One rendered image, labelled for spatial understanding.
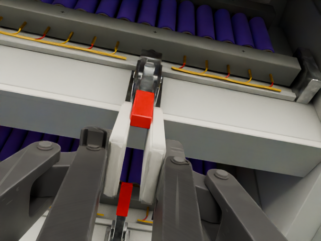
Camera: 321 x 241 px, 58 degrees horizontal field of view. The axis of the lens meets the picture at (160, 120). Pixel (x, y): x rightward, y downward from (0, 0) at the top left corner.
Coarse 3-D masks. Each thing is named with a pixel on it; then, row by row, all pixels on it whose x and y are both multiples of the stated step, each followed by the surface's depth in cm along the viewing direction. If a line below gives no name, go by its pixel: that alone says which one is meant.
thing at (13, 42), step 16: (32, 48) 24; (48, 48) 24; (64, 48) 25; (112, 64) 25; (128, 64) 25; (192, 80) 26; (208, 80) 26; (224, 80) 26; (272, 96) 26; (288, 96) 26
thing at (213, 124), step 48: (0, 48) 24; (96, 48) 27; (288, 48) 33; (0, 96) 22; (48, 96) 22; (96, 96) 23; (192, 96) 25; (240, 96) 26; (192, 144) 24; (240, 144) 24; (288, 144) 24
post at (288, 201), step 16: (288, 0) 37; (320, 0) 29; (288, 16) 36; (256, 176) 37; (272, 176) 33; (288, 176) 30; (320, 176) 25; (272, 192) 32; (288, 192) 29; (304, 192) 26; (320, 192) 26; (272, 208) 31; (288, 208) 28; (304, 208) 26; (320, 208) 26; (288, 224) 28; (304, 224) 27; (320, 224) 27; (288, 240) 28; (304, 240) 28
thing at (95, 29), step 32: (0, 0) 25; (32, 0) 26; (0, 32) 24; (32, 32) 26; (64, 32) 26; (96, 32) 25; (128, 32) 25; (160, 32) 26; (192, 64) 27; (224, 64) 27; (256, 64) 26; (288, 64) 26
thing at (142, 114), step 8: (144, 72) 22; (152, 72) 22; (144, 80) 21; (152, 80) 21; (144, 88) 20; (152, 88) 20; (136, 96) 18; (144, 96) 18; (152, 96) 18; (136, 104) 17; (144, 104) 17; (152, 104) 17; (136, 112) 16; (144, 112) 16; (152, 112) 17; (136, 120) 16; (144, 120) 16
